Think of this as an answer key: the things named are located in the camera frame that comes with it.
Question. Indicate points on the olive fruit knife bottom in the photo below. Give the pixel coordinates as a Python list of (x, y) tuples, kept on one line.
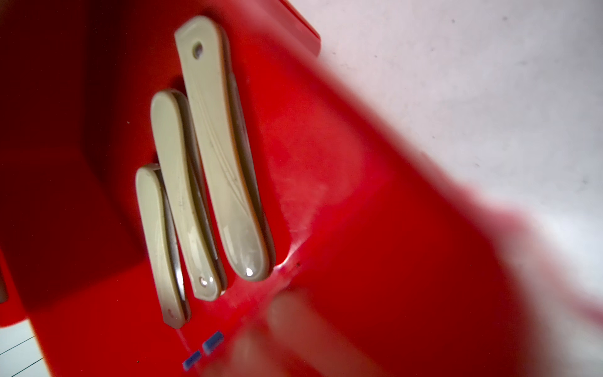
[(225, 151)]

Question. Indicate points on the olive fruit knife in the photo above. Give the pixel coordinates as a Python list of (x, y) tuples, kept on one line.
[(225, 151), (169, 136), (162, 247)]

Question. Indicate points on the red drawer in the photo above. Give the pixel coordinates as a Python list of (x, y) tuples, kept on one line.
[(399, 270)]

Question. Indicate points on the olive fruit knife top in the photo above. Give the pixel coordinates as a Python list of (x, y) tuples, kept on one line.
[(162, 247)]

